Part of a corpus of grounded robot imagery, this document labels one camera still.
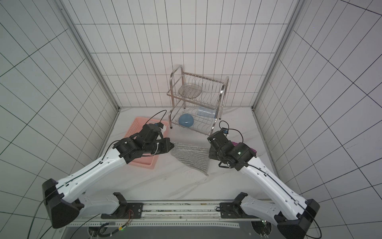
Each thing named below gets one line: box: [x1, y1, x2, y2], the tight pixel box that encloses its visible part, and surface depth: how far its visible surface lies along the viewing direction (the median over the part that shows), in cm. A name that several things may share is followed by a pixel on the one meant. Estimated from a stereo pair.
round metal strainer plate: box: [178, 83, 202, 99], surface depth 94 cm
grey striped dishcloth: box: [170, 141, 211, 177], surface depth 81 cm
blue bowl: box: [178, 113, 194, 128], surface depth 106 cm
